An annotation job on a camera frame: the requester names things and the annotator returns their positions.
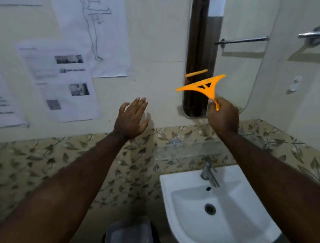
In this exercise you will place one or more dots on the person's right hand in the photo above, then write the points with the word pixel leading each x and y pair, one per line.
pixel 223 117

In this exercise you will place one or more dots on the person's left hand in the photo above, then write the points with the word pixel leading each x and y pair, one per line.
pixel 130 122

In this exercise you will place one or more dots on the person's left little finger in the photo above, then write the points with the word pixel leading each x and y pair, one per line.
pixel 122 107

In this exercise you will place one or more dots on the person's left thumb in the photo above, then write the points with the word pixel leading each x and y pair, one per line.
pixel 144 124

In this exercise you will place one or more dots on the person's right thumb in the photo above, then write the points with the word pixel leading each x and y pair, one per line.
pixel 212 104

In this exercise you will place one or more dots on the person's left middle finger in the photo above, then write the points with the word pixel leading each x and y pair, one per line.
pixel 138 106

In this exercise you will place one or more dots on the orange plastic squeegee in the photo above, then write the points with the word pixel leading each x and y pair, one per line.
pixel 207 87

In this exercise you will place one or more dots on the person's right forearm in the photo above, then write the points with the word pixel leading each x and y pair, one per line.
pixel 270 180

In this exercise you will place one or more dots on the person's left forearm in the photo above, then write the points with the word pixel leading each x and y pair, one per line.
pixel 62 192

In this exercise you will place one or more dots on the glass shelf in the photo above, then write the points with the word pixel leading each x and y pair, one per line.
pixel 190 150

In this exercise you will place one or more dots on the chrome faucet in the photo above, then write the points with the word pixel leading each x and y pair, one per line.
pixel 208 172

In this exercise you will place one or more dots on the printed paper sheet with photos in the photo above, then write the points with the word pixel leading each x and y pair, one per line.
pixel 60 80

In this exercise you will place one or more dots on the paper sheet with figure drawing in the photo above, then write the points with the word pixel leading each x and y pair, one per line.
pixel 97 35

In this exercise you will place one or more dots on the white ceramic sink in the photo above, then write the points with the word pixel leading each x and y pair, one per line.
pixel 217 205

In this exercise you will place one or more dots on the grey plastic bin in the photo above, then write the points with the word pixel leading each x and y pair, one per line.
pixel 130 231

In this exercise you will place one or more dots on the printed paper sheet with text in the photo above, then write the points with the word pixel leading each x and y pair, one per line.
pixel 8 105

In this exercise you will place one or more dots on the chrome towel bar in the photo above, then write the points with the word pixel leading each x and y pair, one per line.
pixel 310 35

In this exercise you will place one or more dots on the wall mirror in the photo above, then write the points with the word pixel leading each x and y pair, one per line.
pixel 225 55

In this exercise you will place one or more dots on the white wall hook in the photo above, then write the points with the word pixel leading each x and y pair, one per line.
pixel 295 83

